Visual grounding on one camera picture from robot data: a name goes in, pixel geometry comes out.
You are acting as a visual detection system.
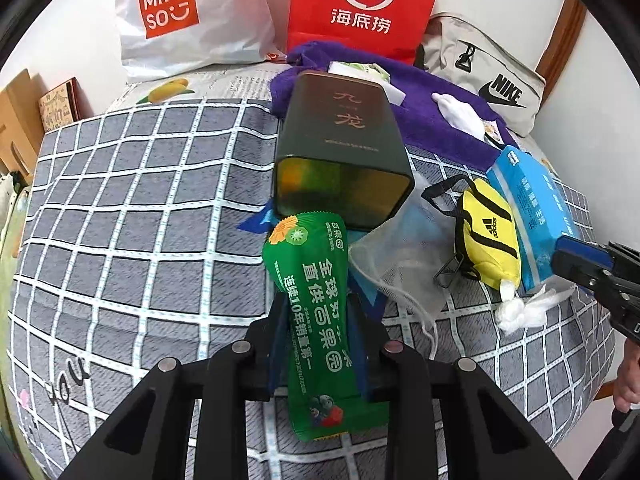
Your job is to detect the green tissue pack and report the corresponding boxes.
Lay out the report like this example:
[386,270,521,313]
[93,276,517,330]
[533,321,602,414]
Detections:
[327,60,408,107]

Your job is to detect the white plastic shopping bag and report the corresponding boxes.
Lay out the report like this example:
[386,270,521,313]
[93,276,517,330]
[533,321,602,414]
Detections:
[114,0,288,81]

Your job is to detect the green snack packet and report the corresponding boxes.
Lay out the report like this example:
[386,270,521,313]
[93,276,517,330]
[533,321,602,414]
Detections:
[262,212,386,442]

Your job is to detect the blue tissue pack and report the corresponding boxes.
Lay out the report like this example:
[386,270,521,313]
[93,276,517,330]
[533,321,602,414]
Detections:
[486,145,608,293]

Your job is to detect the white mesh drawstring bag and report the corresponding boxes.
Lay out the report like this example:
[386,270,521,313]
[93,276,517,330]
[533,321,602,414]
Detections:
[347,165,468,356]

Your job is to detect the purple towel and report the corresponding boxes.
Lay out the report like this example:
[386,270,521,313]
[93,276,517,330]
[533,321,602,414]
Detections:
[270,40,511,173]

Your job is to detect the red paper bag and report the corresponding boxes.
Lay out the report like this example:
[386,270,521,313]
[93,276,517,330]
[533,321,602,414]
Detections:
[286,0,447,66]

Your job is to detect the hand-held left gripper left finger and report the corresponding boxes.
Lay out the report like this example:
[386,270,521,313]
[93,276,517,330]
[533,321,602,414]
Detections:
[75,292,296,480]

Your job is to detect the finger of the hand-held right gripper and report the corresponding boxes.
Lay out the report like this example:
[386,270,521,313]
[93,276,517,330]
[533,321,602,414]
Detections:
[582,285,640,346]
[551,235,640,287]

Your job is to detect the person's right hand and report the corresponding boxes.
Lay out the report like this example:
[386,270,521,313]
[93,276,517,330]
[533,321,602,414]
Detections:
[615,342,640,411]

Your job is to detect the wooden door frame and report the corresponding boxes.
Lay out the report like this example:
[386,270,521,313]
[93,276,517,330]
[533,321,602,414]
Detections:
[537,0,586,76]

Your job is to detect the white glove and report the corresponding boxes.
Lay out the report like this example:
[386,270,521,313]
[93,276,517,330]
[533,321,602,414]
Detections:
[431,91,487,142]

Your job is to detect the yellow pouch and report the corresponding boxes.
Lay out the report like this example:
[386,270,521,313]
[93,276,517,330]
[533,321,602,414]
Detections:
[422,175,521,292]

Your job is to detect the white plastic wad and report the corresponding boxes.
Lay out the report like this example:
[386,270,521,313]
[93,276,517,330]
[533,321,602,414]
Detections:
[495,280,578,335]

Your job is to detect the beige fabric bag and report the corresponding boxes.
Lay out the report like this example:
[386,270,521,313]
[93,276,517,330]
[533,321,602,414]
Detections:
[414,12,547,138]

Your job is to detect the dark green tin box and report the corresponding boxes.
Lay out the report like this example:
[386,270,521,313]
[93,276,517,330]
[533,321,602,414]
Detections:
[272,72,416,233]

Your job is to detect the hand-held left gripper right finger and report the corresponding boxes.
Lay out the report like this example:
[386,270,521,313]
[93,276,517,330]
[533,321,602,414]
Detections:
[347,291,563,480]

